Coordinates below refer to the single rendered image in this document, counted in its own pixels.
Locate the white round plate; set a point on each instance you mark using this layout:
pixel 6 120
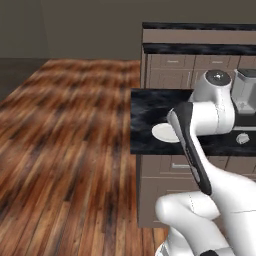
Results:
pixel 162 132

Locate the taupe cupboard door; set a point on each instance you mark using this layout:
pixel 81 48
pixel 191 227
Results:
pixel 156 190

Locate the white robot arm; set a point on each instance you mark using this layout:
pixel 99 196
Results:
pixel 213 116

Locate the taupe cupboard run, black worktop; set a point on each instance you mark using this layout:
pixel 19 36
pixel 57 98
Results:
pixel 173 68

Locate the taupe drawer front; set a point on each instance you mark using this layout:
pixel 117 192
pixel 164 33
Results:
pixel 166 160
pixel 243 164

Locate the grey blender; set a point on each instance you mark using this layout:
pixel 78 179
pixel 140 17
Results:
pixel 246 90

